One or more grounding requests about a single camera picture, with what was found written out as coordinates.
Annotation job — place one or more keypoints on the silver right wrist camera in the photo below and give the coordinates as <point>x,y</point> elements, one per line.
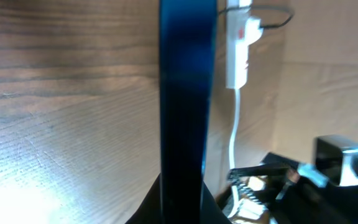
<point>335,162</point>

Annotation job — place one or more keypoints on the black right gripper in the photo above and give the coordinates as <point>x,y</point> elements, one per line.
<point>303,202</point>

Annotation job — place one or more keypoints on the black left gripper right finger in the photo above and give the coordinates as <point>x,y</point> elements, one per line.
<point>210,212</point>

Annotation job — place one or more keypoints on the blue screen smartphone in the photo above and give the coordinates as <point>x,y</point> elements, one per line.
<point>187,34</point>

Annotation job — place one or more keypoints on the white power strip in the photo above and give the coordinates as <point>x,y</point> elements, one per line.
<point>242,30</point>

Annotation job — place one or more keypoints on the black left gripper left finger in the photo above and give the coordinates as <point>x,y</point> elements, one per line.
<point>149,211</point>

